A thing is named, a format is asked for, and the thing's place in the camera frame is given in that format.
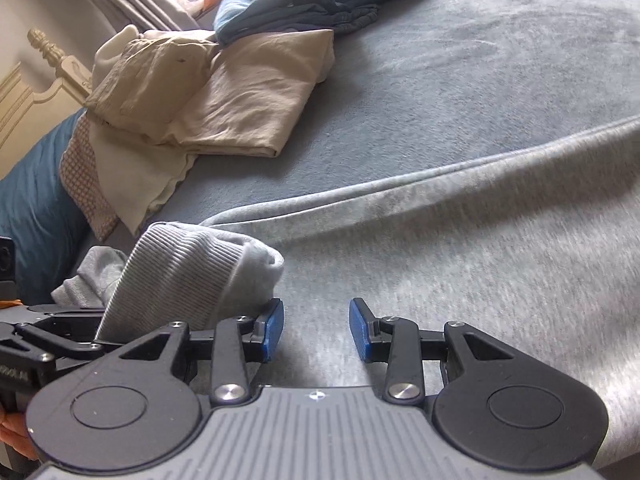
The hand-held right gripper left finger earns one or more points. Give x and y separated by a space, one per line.
272 330

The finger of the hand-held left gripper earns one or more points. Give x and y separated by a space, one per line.
65 316
65 347

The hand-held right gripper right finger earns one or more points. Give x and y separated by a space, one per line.
359 327

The grey sweatshirt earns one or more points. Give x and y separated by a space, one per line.
450 235

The person's left hand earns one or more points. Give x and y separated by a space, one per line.
12 430

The teal blue pillow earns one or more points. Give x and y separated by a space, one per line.
35 210

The checked cloth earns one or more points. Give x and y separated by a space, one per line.
85 180

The cream carved headboard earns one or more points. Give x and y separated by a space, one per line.
30 110

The cream garment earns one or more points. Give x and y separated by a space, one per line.
135 175

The light tan folded garment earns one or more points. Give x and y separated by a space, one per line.
260 85

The dark navy elastic pants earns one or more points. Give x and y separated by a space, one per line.
345 20

